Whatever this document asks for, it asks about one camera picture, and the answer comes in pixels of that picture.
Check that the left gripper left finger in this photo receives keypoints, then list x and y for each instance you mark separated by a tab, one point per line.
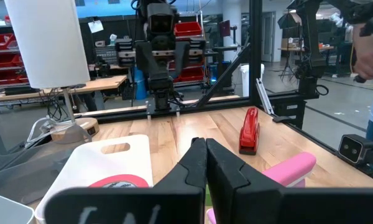
186	193

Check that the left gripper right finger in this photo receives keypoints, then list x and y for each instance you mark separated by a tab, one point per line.
236	199

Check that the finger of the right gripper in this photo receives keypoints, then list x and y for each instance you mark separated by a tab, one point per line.
146	57
182	53

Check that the pink and white stapler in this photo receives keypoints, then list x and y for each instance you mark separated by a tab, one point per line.
289	168

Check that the red stapler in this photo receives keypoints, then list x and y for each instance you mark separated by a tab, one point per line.
249	133

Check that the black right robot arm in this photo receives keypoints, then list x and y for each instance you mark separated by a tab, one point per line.
161	93

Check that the red storage bin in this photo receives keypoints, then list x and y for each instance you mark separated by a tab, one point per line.
0	42
6	78
3	61
188	29

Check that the wooden workbench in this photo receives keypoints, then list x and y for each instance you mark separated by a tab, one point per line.
102	83

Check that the white floor container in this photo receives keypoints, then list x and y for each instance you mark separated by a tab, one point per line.
247	81

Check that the white plastic bin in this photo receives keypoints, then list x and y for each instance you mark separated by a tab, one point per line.
96	161

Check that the light grey plastic bin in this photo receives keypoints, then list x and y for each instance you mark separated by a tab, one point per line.
6	211

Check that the person's hand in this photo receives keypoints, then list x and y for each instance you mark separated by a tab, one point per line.
365	56

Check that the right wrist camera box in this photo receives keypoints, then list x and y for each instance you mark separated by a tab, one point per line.
160	20

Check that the black table frame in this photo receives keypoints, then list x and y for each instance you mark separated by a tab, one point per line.
255	46

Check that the table-level camera box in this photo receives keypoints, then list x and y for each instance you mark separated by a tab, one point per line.
354	148

